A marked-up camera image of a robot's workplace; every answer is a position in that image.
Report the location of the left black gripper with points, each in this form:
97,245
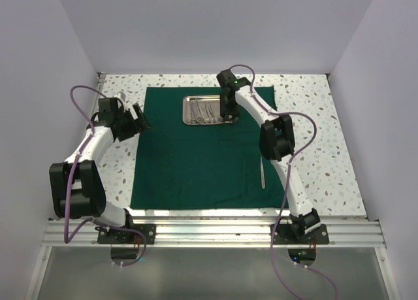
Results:
138,125

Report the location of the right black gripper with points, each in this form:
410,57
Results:
225,110

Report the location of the green surgical cloth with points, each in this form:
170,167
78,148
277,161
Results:
190,167

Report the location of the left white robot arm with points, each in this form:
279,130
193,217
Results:
76,185

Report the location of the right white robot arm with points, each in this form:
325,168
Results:
276,143

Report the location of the steel forceps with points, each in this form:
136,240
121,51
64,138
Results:
209,112

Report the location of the steel instrument tray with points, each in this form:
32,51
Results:
199,107

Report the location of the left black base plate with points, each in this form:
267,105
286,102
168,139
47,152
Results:
127,234

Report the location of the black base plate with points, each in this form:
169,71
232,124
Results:
127,234
284,235

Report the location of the aluminium front rail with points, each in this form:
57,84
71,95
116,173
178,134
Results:
257,233

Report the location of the aluminium rail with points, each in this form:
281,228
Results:
98,91
257,233

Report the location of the aluminium left rail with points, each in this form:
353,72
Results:
98,91

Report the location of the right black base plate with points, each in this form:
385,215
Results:
284,235

